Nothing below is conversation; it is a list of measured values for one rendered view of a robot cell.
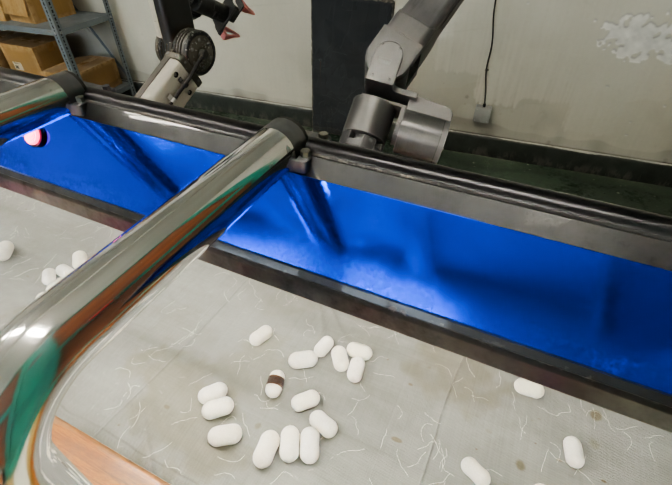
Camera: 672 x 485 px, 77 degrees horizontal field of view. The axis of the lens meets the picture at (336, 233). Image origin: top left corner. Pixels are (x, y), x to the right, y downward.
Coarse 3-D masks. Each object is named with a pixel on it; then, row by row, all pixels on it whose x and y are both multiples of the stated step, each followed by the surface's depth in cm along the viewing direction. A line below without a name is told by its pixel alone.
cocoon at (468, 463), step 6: (462, 462) 43; (468, 462) 43; (474, 462) 43; (462, 468) 43; (468, 468) 42; (474, 468) 42; (480, 468) 42; (468, 474) 42; (474, 474) 42; (480, 474) 42; (486, 474) 42; (474, 480) 42; (480, 480) 42; (486, 480) 42
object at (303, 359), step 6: (294, 354) 52; (300, 354) 52; (306, 354) 52; (312, 354) 52; (288, 360) 52; (294, 360) 51; (300, 360) 51; (306, 360) 52; (312, 360) 52; (294, 366) 52; (300, 366) 52; (306, 366) 52; (312, 366) 52
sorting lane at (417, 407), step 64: (0, 192) 82; (64, 256) 68; (0, 320) 58; (192, 320) 58; (256, 320) 58; (320, 320) 58; (128, 384) 51; (192, 384) 51; (256, 384) 51; (320, 384) 51; (384, 384) 51; (448, 384) 51; (512, 384) 51; (128, 448) 45; (192, 448) 45; (320, 448) 45; (384, 448) 45; (448, 448) 45; (512, 448) 45; (640, 448) 45
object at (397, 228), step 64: (64, 128) 26; (128, 128) 24; (192, 128) 22; (256, 128) 21; (64, 192) 26; (128, 192) 25; (320, 192) 20; (384, 192) 19; (448, 192) 18; (512, 192) 17; (256, 256) 22; (320, 256) 21; (384, 256) 19; (448, 256) 18; (512, 256) 17; (576, 256) 17; (640, 256) 16; (384, 320) 20; (448, 320) 18; (512, 320) 18; (576, 320) 17; (640, 320) 16; (576, 384) 17; (640, 384) 16
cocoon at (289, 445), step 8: (288, 432) 45; (296, 432) 45; (288, 440) 44; (296, 440) 44; (280, 448) 44; (288, 448) 43; (296, 448) 44; (280, 456) 44; (288, 456) 43; (296, 456) 43
